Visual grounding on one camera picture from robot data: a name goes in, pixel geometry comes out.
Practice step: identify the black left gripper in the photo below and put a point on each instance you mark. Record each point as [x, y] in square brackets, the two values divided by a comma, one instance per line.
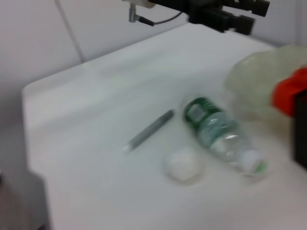
[196, 9]

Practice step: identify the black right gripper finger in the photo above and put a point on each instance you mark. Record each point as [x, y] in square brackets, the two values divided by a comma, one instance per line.
[301, 131]

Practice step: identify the orange fruit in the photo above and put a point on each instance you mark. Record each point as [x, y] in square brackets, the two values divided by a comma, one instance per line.
[285, 93]

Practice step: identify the clear green-label water bottle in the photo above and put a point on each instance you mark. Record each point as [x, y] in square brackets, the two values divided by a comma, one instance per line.
[216, 134]

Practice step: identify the white paper ball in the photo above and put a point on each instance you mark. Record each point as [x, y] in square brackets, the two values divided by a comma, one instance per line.
[181, 166]

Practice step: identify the grey marker pen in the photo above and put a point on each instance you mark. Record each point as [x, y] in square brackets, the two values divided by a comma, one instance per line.
[148, 130]

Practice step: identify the green glass fruit bowl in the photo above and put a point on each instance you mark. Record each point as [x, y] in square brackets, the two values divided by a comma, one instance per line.
[254, 95]

